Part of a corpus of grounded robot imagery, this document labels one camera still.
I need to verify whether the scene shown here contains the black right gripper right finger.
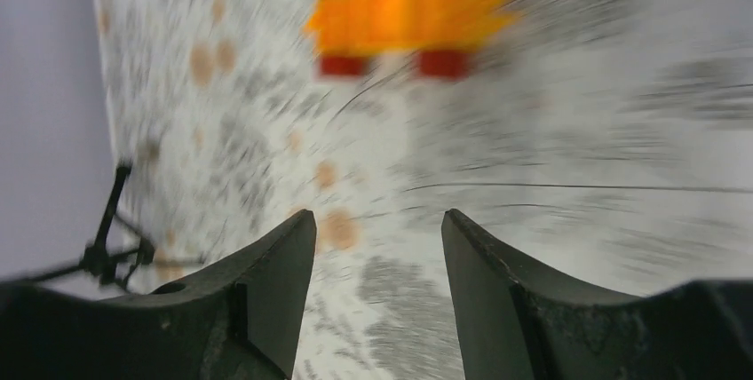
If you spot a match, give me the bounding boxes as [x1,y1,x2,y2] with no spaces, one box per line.
[441,210,752,380]

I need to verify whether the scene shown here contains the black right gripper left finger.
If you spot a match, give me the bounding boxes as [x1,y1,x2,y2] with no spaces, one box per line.
[1,210,317,379]

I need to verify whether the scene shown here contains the black mini tripod stand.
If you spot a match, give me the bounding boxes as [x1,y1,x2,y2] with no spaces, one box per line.
[23,161,204,293]

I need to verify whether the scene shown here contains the floral patterned table mat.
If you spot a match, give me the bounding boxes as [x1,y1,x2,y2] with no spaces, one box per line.
[95,0,752,379]

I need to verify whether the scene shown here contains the orange toy car chassis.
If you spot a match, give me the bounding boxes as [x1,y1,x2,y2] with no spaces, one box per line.
[304,0,519,80]

